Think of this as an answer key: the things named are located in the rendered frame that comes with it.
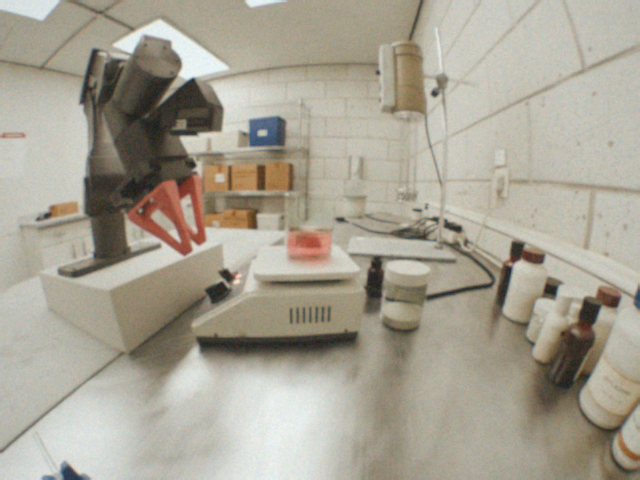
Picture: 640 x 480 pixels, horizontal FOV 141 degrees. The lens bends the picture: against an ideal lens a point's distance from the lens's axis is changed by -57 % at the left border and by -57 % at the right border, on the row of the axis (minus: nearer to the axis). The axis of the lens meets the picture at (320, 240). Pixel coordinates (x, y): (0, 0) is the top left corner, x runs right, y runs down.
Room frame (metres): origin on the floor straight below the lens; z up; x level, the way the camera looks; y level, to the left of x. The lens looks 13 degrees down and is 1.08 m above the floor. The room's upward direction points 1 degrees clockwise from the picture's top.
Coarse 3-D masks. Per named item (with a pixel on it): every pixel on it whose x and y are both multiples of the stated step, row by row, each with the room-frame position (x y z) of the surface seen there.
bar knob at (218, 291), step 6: (216, 282) 0.27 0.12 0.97; (222, 282) 0.27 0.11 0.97; (210, 288) 0.26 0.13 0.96; (216, 288) 0.26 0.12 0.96; (222, 288) 0.26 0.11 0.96; (228, 288) 0.27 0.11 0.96; (210, 294) 0.27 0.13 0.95; (216, 294) 0.27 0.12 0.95; (222, 294) 0.26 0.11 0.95; (228, 294) 0.26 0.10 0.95; (210, 300) 0.26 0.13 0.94; (216, 300) 0.25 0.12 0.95
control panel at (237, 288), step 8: (248, 264) 0.35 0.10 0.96; (240, 272) 0.33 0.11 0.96; (248, 272) 0.31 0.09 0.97; (232, 280) 0.31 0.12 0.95; (240, 280) 0.29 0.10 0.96; (232, 288) 0.28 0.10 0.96; (240, 288) 0.26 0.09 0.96; (208, 296) 0.30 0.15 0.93; (232, 296) 0.25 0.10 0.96; (208, 304) 0.26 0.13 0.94; (216, 304) 0.25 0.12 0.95; (200, 312) 0.25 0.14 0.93
